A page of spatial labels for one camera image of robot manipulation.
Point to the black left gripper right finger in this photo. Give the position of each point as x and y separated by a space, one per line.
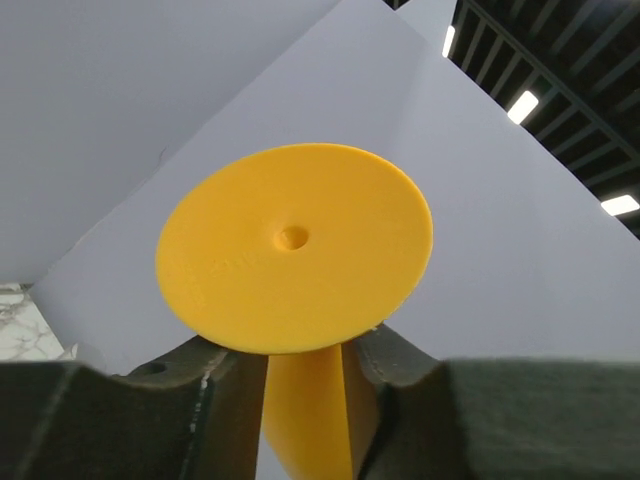
491 418

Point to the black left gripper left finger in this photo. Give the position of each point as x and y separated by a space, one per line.
192 413

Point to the yellow plastic wine glass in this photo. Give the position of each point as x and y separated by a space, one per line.
293 253

